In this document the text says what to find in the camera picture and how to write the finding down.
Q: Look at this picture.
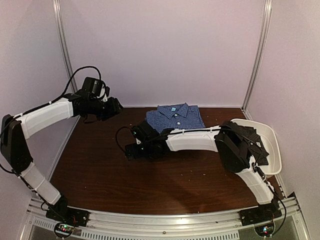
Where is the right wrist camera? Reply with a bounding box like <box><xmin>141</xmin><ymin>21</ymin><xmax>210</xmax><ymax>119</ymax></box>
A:
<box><xmin>131</xmin><ymin>120</ymin><xmax>160</xmax><ymax>145</ymax></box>

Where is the circuit board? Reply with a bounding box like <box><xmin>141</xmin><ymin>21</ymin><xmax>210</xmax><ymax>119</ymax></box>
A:
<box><xmin>53</xmin><ymin>222</ymin><xmax>75</xmax><ymax>238</ymax></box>
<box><xmin>254</xmin><ymin>222</ymin><xmax>275</xmax><ymax>238</ymax></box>

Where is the aluminium frame post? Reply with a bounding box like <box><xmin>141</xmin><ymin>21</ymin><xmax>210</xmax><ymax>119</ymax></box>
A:
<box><xmin>241</xmin><ymin>0</ymin><xmax>273</xmax><ymax>115</ymax></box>
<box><xmin>52</xmin><ymin>0</ymin><xmax>73</xmax><ymax>78</ymax></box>

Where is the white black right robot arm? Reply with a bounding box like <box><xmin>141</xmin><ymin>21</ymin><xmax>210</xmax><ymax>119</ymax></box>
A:
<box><xmin>124</xmin><ymin>118</ymin><xmax>282</xmax><ymax>221</ymax></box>

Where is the left aluminium frame post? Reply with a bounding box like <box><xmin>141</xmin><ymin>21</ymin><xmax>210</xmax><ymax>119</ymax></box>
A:
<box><xmin>52</xmin><ymin>0</ymin><xmax>73</xmax><ymax>78</ymax></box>

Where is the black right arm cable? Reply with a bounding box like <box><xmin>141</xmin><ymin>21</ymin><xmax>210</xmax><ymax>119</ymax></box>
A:
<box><xmin>114</xmin><ymin>126</ymin><xmax>136</xmax><ymax>155</ymax></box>

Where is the dark striped folded shirt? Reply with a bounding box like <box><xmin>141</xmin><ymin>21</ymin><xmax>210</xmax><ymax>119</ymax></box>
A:
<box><xmin>236</xmin><ymin>125</ymin><xmax>270</xmax><ymax>166</ymax></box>

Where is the aluminium front rail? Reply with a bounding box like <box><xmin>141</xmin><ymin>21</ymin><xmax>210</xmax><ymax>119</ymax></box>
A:
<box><xmin>17</xmin><ymin>197</ymin><xmax>311</xmax><ymax>240</ymax></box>

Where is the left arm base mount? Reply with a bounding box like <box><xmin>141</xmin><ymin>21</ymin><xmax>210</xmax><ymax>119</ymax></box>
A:
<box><xmin>45</xmin><ymin>206</ymin><xmax>90</xmax><ymax>227</ymax></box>

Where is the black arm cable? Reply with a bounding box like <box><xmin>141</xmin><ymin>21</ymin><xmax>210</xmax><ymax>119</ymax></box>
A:
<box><xmin>114</xmin><ymin>126</ymin><xmax>136</xmax><ymax>155</ymax></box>
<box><xmin>0</xmin><ymin>65</ymin><xmax>103</xmax><ymax>176</ymax></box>

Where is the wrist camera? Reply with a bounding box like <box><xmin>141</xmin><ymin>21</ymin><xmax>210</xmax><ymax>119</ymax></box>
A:
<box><xmin>81</xmin><ymin>77</ymin><xmax>110</xmax><ymax>102</ymax></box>
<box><xmin>131</xmin><ymin>120</ymin><xmax>160</xmax><ymax>145</ymax></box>

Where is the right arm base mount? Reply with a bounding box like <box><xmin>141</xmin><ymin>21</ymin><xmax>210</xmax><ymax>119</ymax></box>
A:
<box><xmin>239</xmin><ymin>206</ymin><xmax>282</xmax><ymax>226</ymax></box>

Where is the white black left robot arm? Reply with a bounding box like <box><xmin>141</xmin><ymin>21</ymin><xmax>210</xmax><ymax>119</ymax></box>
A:
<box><xmin>0</xmin><ymin>93</ymin><xmax>123</xmax><ymax>222</ymax></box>

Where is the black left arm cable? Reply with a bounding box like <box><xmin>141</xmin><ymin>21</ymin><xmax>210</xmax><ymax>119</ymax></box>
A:
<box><xmin>0</xmin><ymin>65</ymin><xmax>103</xmax><ymax>176</ymax></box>

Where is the right aluminium frame post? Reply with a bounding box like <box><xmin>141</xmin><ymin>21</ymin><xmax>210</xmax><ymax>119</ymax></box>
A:
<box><xmin>241</xmin><ymin>0</ymin><xmax>273</xmax><ymax>115</ymax></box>

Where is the right circuit board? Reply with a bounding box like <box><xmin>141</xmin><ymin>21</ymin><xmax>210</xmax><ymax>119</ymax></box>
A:
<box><xmin>254</xmin><ymin>222</ymin><xmax>275</xmax><ymax>238</ymax></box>

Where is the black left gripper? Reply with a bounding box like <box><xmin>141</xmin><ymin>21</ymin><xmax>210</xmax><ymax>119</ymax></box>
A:
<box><xmin>88</xmin><ymin>97</ymin><xmax>125</xmax><ymax>122</ymax></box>

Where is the blue checked long sleeve shirt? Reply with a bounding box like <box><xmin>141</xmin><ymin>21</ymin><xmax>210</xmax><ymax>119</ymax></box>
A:
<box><xmin>145</xmin><ymin>103</ymin><xmax>205</xmax><ymax>133</ymax></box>

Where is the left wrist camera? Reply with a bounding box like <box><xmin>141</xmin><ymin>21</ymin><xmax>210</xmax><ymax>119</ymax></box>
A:
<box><xmin>81</xmin><ymin>77</ymin><xmax>110</xmax><ymax>102</ymax></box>

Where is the white plastic bin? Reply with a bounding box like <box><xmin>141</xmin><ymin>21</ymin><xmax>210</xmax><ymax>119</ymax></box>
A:
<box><xmin>231</xmin><ymin>118</ymin><xmax>282</xmax><ymax>178</ymax></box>

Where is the left circuit board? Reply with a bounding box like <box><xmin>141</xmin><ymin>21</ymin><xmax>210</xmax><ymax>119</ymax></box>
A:
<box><xmin>53</xmin><ymin>222</ymin><xmax>75</xmax><ymax>238</ymax></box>

